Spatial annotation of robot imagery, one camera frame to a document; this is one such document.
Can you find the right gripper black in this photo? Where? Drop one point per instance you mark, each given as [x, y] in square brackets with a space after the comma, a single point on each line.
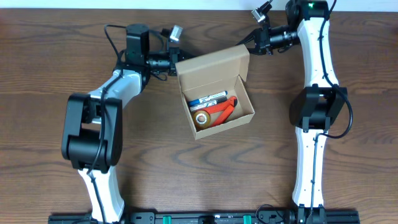
[263, 39]

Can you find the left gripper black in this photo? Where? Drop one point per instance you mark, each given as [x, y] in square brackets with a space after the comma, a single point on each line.
[173, 62]

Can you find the cardboard box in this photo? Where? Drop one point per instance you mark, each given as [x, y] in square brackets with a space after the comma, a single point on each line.
[224, 70]

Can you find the black marker pen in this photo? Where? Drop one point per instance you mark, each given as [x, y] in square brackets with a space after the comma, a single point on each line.
[207, 104]

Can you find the blue marker pen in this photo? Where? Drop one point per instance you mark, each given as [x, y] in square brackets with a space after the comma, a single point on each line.
[207, 98]

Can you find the red utility knife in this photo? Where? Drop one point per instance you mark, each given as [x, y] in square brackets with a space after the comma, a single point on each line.
[232, 101]

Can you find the yellow tape roll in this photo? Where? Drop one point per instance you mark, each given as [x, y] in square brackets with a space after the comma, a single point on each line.
[201, 119]

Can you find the red and chrome stapler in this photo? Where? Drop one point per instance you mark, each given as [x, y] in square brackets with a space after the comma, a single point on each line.
[223, 116]

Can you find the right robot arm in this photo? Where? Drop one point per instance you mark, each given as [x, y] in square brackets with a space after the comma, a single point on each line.
[314, 110]

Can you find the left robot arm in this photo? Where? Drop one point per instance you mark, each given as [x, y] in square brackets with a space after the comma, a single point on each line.
[93, 130]

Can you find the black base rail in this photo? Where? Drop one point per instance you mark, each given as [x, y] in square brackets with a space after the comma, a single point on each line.
[263, 216]

